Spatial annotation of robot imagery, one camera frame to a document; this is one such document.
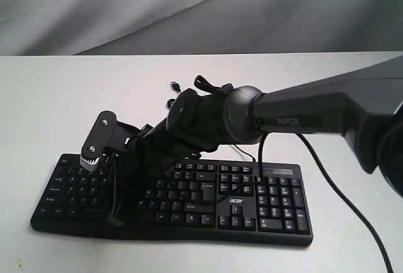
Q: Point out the grey backdrop cloth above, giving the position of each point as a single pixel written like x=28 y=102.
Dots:
x=163 y=27

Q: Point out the black acer keyboard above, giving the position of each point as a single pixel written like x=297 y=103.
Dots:
x=213 y=200

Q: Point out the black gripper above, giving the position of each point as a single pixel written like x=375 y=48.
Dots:
x=134 y=171

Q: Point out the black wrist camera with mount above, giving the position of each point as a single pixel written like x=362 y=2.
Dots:
x=106 y=137

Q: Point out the dark grey Piper robot arm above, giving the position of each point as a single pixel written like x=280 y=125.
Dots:
x=362 y=106

